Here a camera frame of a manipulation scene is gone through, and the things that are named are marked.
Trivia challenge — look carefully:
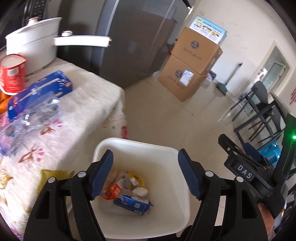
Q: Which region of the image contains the small blue white box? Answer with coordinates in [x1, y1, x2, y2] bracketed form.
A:
[206, 70, 217, 83]

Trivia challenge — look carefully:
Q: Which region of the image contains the yellow snack wrapper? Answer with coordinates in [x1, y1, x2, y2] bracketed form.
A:
[127, 172, 145, 189]

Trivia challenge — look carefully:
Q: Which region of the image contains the black dining chair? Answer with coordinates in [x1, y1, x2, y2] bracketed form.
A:
[230, 81, 284, 145]

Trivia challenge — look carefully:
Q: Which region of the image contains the upper cardboard box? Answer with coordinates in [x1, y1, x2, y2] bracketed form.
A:
[171, 27, 223, 75]

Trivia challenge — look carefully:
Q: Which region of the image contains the white electric cooking pot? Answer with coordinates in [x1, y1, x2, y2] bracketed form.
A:
[6, 17, 111, 75]

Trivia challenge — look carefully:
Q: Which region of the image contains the red instant noodle cup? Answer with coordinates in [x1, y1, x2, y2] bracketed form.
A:
[1, 54, 27, 95]

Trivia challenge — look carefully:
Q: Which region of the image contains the dark blue milk carton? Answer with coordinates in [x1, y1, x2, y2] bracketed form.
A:
[113, 195, 153, 215]

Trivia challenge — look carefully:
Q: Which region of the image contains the blue white appliance box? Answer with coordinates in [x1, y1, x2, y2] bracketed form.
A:
[189, 16, 227, 46]

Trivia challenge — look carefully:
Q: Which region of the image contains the blue cracker box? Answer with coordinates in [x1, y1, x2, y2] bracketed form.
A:
[8, 70, 73, 123]

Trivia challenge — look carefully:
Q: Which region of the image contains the black microwave oven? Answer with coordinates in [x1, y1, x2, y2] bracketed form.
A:
[0, 0, 49, 50]

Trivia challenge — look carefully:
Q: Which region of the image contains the grey refrigerator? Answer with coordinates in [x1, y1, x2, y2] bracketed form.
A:
[48, 1, 195, 88]

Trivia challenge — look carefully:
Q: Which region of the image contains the clear crushed plastic bottle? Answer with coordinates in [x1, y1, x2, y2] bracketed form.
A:
[1, 91, 62, 156]

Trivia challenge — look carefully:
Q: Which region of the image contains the lower cardboard box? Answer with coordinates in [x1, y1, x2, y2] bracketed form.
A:
[158, 55, 207, 102]

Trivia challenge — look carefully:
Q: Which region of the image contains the white tissue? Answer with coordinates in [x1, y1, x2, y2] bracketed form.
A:
[132, 186, 149, 197]

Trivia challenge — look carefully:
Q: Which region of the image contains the broom with dustpan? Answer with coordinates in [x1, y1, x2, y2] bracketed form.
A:
[216, 62, 243, 96]

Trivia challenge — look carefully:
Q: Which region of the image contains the person right hand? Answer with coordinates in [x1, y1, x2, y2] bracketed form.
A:
[258, 203, 275, 240]

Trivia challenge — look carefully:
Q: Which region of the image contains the floral tablecloth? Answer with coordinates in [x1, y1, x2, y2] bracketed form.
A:
[1, 59, 127, 240]

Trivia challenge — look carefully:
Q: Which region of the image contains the orange peel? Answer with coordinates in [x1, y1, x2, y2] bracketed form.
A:
[0, 91, 12, 114]

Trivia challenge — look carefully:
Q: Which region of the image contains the blue plastic stool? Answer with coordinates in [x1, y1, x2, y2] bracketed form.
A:
[258, 141, 281, 167]

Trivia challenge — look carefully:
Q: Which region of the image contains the orange white carton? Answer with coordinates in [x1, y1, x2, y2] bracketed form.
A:
[100, 169, 127, 200]

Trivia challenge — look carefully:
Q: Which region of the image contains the cardboard box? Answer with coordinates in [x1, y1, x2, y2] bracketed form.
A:
[158, 55, 207, 102]
[171, 27, 223, 75]

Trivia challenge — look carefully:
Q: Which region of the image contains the white trash bin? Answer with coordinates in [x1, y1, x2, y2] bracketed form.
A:
[91, 138, 190, 240]

